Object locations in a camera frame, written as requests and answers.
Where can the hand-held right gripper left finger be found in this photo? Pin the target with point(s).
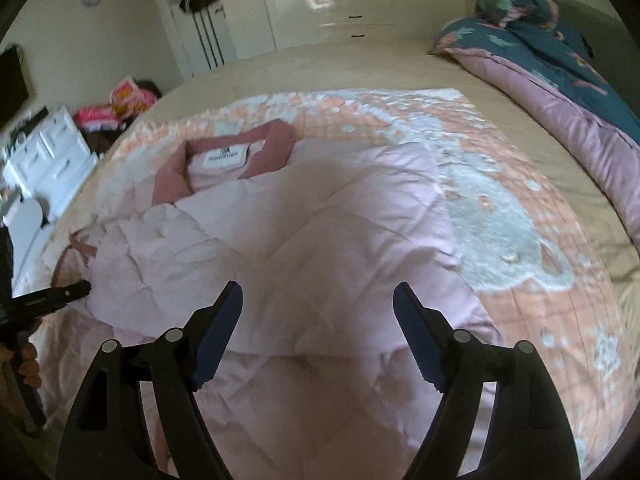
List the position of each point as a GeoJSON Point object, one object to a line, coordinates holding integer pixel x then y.
{"type": "Point", "coordinates": [217, 341]}

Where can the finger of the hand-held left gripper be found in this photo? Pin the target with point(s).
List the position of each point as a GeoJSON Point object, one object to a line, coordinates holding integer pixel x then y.
{"type": "Point", "coordinates": [50, 301]}

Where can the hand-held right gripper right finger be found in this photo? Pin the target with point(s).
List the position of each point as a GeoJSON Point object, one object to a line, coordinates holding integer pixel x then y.
{"type": "Point", "coordinates": [417, 341]}

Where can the pink quilted blanket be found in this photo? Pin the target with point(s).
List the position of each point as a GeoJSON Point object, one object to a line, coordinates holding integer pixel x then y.
{"type": "Point", "coordinates": [300, 220]}

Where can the person's left hand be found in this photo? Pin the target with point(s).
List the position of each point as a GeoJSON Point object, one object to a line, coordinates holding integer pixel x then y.
{"type": "Point", "coordinates": [27, 362]}

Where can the white chair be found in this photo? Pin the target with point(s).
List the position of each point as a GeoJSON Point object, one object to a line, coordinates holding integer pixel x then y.
{"type": "Point", "coordinates": [25, 225]}

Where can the orange and white printed blanket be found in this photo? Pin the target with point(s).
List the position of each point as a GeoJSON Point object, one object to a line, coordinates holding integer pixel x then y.
{"type": "Point", "coordinates": [525, 310]}

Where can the white dresser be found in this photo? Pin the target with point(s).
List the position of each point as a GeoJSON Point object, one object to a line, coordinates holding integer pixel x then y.
{"type": "Point", "coordinates": [50, 155]}

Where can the dark brown seat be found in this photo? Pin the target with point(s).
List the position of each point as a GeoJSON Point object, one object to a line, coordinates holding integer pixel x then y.
{"type": "Point", "coordinates": [102, 141]}

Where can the pink cloth pile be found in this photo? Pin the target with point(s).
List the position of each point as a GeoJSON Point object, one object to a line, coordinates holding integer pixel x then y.
{"type": "Point", "coordinates": [117, 105]}

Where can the beige bed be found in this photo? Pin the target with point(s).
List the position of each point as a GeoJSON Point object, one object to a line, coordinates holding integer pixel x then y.
{"type": "Point", "coordinates": [350, 65]}

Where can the teal floral pink quilt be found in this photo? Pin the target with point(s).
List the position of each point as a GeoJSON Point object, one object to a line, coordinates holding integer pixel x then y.
{"type": "Point", "coordinates": [550, 85]}

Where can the white door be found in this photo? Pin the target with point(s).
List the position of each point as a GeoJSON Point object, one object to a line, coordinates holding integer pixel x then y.
{"type": "Point", "coordinates": [227, 40]}

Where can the white glossy wardrobe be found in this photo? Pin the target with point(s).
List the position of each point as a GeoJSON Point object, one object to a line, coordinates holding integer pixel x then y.
{"type": "Point", "coordinates": [300, 15]}

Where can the black wall television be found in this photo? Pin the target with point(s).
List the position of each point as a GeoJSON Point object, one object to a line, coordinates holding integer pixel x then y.
{"type": "Point", "coordinates": [11, 85]}

